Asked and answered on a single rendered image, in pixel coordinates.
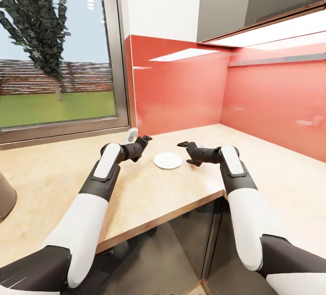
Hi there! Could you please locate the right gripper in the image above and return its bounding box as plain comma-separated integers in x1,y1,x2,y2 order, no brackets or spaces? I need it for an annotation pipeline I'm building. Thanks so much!
177,141,207,167

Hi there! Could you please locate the saucer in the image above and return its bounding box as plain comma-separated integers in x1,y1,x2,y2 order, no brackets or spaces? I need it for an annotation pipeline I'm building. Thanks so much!
154,152,182,169

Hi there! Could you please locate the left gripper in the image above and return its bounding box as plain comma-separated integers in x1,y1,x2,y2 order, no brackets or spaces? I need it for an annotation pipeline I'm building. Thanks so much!
129,135,152,162

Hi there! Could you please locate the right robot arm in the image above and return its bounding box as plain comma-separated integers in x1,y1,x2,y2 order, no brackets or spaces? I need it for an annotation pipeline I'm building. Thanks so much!
177,141,326,295

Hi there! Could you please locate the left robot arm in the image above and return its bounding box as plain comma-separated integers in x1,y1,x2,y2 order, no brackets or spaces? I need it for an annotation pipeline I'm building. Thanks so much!
0,128,152,295

